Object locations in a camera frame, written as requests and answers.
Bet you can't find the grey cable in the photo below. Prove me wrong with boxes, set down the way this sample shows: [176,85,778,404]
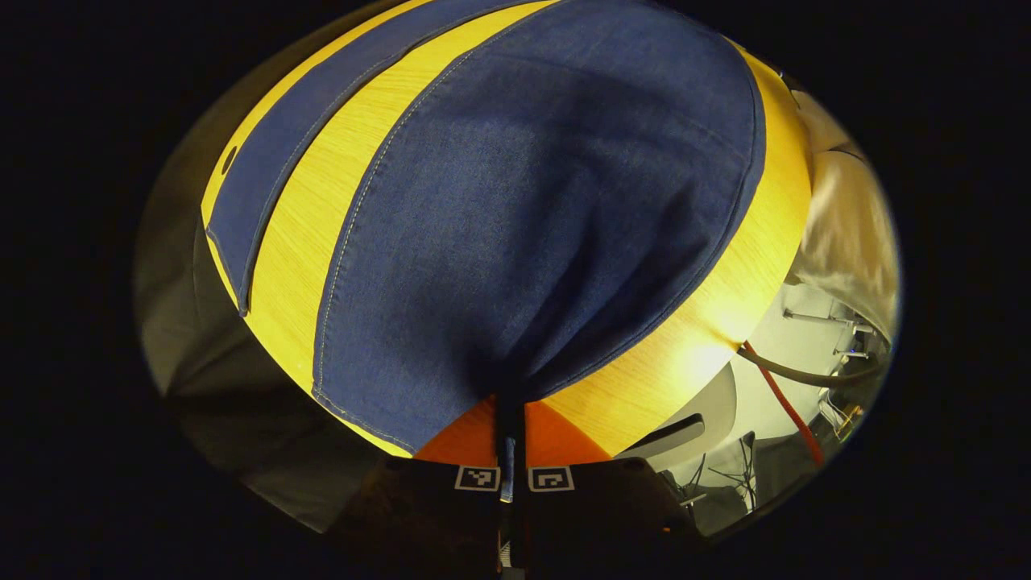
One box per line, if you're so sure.
[735,345,891,389]

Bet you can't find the red cable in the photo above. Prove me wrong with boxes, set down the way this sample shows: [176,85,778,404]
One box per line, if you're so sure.
[739,341,827,468]

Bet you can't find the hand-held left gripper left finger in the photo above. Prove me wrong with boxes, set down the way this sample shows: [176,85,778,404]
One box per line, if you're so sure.
[326,393,514,569]

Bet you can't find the black backdrop cloth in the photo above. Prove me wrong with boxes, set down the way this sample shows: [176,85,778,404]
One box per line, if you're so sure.
[133,16,420,537]

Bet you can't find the blue jeans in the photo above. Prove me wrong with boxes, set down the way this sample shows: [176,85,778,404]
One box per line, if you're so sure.
[205,0,768,504]

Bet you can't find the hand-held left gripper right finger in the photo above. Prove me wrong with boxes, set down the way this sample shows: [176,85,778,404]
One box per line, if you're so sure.
[515,399,706,569]

